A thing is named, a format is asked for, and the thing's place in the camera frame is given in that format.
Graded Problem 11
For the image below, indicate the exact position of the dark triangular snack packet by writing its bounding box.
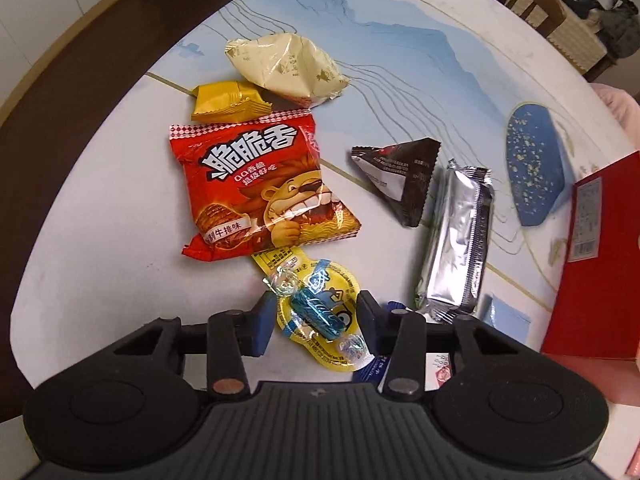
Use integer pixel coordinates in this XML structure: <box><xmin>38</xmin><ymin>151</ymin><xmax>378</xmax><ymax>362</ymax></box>
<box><xmin>350</xmin><ymin>138</ymin><xmax>442</xmax><ymax>228</ymax></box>

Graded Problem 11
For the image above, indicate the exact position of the silver foil snack packet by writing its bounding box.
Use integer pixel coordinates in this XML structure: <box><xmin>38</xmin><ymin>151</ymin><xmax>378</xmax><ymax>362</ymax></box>
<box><xmin>415</xmin><ymin>159</ymin><xmax>495</xmax><ymax>322</ymax></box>

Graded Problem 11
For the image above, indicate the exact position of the white and blue packet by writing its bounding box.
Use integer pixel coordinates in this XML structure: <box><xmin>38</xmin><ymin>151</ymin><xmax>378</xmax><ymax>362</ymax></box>
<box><xmin>350</xmin><ymin>300</ymin><xmax>453</xmax><ymax>393</ymax></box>

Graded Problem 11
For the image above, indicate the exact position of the blue candy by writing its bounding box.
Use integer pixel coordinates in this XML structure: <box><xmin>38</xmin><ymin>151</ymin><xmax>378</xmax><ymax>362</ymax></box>
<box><xmin>265</xmin><ymin>265</ymin><xmax>370</xmax><ymax>363</ymax></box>

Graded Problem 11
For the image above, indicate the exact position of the sofa with cream cover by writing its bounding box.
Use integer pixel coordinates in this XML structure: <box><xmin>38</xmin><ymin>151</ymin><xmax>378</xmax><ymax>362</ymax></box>
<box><xmin>550</xmin><ymin>0</ymin><xmax>617</xmax><ymax>82</ymax></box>

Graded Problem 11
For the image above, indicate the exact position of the pink cloth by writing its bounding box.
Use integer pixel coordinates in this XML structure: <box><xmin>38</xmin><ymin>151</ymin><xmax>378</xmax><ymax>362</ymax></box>
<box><xmin>592</xmin><ymin>82</ymin><xmax>640</xmax><ymax>137</ymax></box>

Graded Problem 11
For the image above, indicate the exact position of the red cardboard box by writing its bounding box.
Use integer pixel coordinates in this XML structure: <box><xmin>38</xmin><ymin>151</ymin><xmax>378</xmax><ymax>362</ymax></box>
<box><xmin>541</xmin><ymin>150</ymin><xmax>640</xmax><ymax>361</ymax></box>

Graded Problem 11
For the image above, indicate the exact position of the light blue packet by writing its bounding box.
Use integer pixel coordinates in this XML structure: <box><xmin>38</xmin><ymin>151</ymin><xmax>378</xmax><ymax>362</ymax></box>
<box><xmin>479</xmin><ymin>294</ymin><xmax>534</xmax><ymax>347</ymax></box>

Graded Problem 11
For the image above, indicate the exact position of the red cartoon snack bag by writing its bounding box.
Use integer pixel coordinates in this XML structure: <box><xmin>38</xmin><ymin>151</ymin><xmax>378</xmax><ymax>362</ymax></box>
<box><xmin>168</xmin><ymin>112</ymin><xmax>362</xmax><ymax>262</ymax></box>

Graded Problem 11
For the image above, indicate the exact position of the pile of dark clothes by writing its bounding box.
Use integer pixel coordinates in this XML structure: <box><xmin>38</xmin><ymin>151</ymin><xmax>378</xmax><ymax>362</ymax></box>
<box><xmin>540</xmin><ymin>0</ymin><xmax>640</xmax><ymax>61</ymax></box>

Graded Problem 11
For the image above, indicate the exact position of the cream foil snack bag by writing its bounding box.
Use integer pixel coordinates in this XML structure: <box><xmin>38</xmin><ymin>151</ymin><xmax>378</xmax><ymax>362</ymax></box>
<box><xmin>225</xmin><ymin>33</ymin><xmax>349</xmax><ymax>109</ymax></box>

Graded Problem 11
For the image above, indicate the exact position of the mountain print table mat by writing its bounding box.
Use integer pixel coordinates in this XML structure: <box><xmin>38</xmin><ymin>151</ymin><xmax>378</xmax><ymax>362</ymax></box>
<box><xmin>145</xmin><ymin>0</ymin><xmax>581</xmax><ymax>341</ymax></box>

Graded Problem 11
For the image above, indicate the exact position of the yellow snack packet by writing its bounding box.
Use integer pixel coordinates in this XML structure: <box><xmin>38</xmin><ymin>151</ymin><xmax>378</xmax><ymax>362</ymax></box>
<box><xmin>191</xmin><ymin>81</ymin><xmax>273</xmax><ymax>123</ymax></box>
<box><xmin>250</xmin><ymin>246</ymin><xmax>373</xmax><ymax>371</ymax></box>

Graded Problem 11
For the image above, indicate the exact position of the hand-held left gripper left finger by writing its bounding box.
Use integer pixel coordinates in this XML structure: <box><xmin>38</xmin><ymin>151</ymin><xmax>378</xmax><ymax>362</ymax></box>
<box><xmin>107</xmin><ymin>291</ymin><xmax>279</xmax><ymax>402</ymax></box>

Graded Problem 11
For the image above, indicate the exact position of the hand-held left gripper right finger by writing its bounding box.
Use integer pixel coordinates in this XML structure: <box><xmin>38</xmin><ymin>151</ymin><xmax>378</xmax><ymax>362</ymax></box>
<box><xmin>356</xmin><ymin>290</ymin><xmax>535</xmax><ymax>402</ymax></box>

